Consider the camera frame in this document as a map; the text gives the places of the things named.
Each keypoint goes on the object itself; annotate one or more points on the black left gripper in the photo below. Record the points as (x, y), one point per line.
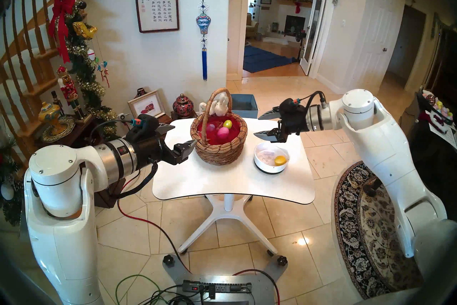
(150, 150)

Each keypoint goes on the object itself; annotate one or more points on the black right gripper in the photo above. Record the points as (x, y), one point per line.
(294, 120)

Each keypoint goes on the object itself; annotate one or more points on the yellow easter egg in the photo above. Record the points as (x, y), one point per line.
(280, 160)

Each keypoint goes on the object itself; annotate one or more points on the purple easter egg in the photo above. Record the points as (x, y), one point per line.
(210, 127)

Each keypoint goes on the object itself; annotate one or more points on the green glitter easter egg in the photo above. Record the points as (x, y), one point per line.
(227, 124)

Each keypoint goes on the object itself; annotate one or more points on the pink easter egg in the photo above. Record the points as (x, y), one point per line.
(223, 132)

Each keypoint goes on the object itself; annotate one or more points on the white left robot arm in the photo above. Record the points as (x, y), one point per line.
(57, 172)

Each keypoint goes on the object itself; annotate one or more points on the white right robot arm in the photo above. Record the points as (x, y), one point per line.
(385, 150)

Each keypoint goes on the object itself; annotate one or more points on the red shredded basket filling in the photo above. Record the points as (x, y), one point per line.
(235, 136)

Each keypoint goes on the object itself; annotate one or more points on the white egg tree ornament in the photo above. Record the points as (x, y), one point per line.
(91, 55)

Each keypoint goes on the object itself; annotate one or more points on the blue open box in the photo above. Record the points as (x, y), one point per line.
(244, 111)

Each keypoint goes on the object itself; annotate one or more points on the red cloisonne lidded jar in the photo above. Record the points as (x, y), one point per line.
(183, 107)

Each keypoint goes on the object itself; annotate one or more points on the white round bowl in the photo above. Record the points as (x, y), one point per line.
(266, 166)

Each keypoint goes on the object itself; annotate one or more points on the framed red shoe picture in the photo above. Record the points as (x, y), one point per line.
(146, 106)

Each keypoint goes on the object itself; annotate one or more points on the white plush bunny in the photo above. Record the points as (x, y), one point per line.
(219, 107)

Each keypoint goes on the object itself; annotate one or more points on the small dark vase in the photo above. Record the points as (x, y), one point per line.
(140, 92)

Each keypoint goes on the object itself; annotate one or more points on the blue area rug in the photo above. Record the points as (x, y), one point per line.
(262, 59)

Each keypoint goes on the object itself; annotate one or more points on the white fluffy rug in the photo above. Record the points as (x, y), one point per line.
(275, 40)

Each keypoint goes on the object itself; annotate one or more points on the dark wood side table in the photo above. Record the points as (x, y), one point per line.
(107, 200)

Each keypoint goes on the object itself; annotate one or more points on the tan armchair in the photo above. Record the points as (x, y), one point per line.
(251, 27)

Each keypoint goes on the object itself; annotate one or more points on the colourful hanging bird ornaments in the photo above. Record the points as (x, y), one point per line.
(103, 70)

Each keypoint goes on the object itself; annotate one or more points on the black fireplace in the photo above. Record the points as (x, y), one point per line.
(295, 25)

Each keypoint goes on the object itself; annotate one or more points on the ornate decorative plate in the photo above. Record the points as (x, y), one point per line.
(65, 128)

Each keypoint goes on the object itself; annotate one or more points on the white glass french door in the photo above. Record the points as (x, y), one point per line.
(314, 22)

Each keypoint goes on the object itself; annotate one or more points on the green tinsel stair garland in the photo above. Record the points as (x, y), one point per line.
(85, 70)

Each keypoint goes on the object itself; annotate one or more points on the red nutcracker figure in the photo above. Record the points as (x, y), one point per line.
(68, 88)

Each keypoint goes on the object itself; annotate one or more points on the blue vase tassel hanging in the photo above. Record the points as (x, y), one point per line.
(203, 23)

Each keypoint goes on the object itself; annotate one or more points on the red christmas stocking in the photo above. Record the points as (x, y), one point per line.
(298, 7)

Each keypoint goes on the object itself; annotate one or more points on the black base knob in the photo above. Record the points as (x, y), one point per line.
(169, 260)
(282, 261)

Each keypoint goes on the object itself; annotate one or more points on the small black nutcracker figure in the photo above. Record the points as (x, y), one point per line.
(57, 102)

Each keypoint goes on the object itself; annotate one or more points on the yellow cloisonne urn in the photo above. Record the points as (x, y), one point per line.
(49, 113)

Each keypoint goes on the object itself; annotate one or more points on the white panel door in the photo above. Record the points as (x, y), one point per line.
(376, 40)

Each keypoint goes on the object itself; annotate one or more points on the gold foil ornament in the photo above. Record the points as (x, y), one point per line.
(84, 30)

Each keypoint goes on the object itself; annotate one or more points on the wooden staircase railing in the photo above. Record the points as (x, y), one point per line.
(41, 88)

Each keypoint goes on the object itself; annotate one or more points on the black power strip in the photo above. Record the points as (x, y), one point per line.
(225, 287)

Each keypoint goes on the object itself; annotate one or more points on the large oriental floral rug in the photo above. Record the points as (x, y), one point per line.
(371, 254)

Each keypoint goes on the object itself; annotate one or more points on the black tray of eggs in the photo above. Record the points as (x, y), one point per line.
(437, 107)

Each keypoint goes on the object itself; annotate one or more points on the red ribbon bow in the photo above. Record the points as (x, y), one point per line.
(62, 9)

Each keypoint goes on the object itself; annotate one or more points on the white paper sheet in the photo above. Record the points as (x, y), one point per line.
(446, 134)

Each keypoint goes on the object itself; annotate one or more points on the decorated christmas tree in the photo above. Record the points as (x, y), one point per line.
(12, 207)

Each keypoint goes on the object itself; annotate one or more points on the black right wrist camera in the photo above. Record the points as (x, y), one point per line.
(291, 104)

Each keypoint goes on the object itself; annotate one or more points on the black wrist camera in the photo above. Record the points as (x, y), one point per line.
(144, 124)
(291, 104)

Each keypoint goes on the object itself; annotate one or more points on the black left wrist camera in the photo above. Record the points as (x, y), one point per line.
(144, 124)

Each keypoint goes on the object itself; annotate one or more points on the white table pedestal base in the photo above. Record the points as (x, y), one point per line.
(228, 211)

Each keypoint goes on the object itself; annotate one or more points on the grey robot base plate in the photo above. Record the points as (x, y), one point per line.
(260, 290)

